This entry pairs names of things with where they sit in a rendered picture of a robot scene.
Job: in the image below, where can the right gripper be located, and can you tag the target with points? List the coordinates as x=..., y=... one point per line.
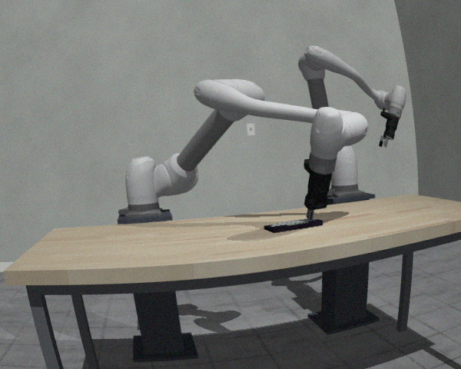
x=318, y=185

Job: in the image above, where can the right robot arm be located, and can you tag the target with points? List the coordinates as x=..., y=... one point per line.
x=331, y=130

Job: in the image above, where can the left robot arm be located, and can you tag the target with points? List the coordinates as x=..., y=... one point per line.
x=344, y=180

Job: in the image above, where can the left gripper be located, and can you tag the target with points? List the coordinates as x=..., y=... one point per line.
x=393, y=115

